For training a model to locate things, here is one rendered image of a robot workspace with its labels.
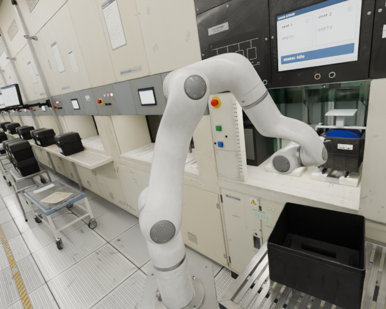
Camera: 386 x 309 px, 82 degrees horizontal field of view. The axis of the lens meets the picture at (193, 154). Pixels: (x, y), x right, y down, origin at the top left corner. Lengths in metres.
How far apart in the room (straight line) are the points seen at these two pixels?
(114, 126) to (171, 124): 1.90
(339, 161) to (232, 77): 0.86
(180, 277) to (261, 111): 0.59
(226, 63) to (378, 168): 0.68
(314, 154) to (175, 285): 0.61
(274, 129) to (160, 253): 0.52
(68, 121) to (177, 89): 3.40
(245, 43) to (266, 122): 0.54
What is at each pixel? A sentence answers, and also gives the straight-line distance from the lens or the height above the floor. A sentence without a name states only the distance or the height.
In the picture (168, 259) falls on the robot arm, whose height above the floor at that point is 0.99.
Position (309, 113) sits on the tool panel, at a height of 1.08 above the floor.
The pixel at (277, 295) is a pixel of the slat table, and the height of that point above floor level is 0.76.
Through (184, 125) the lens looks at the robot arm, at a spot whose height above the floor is 1.39.
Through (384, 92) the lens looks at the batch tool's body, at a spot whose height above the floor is 1.36.
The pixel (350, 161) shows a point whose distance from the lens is 1.34.
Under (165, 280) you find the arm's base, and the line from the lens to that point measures 0.83.
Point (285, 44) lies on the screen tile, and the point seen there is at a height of 1.57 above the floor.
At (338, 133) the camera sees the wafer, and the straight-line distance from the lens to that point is 1.41.
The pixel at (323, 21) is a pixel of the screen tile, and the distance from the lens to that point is 1.05.
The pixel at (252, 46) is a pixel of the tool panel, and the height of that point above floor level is 1.59.
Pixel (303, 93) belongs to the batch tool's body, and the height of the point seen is 1.30.
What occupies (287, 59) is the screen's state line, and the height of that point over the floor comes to 1.51.
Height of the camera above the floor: 1.51
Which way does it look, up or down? 19 degrees down
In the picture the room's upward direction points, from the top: 10 degrees counter-clockwise
